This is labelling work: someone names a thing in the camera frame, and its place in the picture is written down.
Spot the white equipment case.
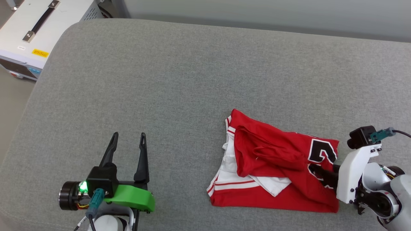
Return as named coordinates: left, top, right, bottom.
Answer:
left=0, top=0, right=104, bottom=81

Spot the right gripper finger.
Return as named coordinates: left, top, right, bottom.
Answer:
left=310, top=163, right=341, bottom=181
left=320, top=179, right=338, bottom=190

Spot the black case carry handle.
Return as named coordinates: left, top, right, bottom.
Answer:
left=22, top=0, right=61, bottom=43

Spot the red basketball jersey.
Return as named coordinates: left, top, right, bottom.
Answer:
left=206, top=108, right=340, bottom=213

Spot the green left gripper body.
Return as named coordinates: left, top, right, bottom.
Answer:
left=59, top=181, right=156, bottom=213

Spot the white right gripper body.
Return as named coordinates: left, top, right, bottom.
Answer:
left=336, top=144, right=383, bottom=206

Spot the black cable with teal plug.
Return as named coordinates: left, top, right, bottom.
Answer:
left=85, top=188, right=106, bottom=231
left=369, top=127, right=411, bottom=144

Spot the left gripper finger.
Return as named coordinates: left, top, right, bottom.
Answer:
left=134, top=132, right=150, bottom=184
left=99, top=132, right=119, bottom=168

